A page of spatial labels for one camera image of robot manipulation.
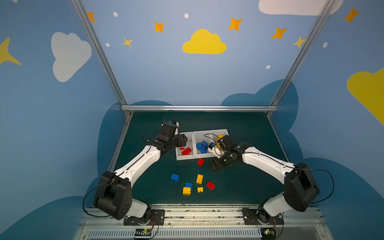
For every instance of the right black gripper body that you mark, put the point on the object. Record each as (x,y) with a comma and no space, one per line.
(222,162)

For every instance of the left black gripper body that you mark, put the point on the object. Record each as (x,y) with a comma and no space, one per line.
(180,140)

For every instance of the long red lego brick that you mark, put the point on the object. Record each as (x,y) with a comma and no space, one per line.
(187,151)

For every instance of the blue lego brick top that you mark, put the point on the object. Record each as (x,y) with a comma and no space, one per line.
(199,146)

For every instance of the red lego brick top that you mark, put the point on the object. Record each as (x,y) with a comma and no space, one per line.
(200,162)

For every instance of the blue lego brick large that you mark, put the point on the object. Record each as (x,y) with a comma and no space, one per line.
(175,177)

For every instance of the large yellow lego brick bottom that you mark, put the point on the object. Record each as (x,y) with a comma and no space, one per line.
(187,191)

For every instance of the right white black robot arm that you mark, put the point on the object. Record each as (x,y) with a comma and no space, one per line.
(300,186)

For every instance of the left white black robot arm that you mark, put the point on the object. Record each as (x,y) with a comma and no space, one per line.
(114,192)

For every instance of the left white bin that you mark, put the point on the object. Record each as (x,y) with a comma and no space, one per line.
(189,144)

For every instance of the middle white bin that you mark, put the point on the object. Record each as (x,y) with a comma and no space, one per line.
(199,137)

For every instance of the small blue lego brick lower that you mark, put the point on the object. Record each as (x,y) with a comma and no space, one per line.
(189,185)

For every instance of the right controller board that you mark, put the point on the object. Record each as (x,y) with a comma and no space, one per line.
(268,234)

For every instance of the controller board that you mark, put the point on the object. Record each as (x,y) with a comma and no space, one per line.
(142,234)
(268,234)

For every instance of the left controller board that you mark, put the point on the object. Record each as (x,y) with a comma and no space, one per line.
(142,234)

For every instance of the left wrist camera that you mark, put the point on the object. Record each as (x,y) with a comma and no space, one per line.
(174,122)

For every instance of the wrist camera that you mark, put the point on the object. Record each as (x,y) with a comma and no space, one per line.
(174,122)
(214,149)

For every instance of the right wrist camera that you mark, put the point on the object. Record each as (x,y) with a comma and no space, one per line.
(214,149)

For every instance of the aluminium frame rail back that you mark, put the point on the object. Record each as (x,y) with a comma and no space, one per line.
(199,108)

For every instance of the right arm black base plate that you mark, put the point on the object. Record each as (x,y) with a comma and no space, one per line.
(252,216)

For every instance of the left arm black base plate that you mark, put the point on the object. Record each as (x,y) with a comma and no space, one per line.
(155,216)

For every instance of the aluminium frame post left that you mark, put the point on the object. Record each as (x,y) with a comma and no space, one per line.
(88,26)

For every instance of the aluminium frame post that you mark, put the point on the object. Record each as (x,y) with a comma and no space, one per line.
(88,26)
(311,38)

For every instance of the aluminium frame post right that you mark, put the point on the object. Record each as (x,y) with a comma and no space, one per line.
(311,38)

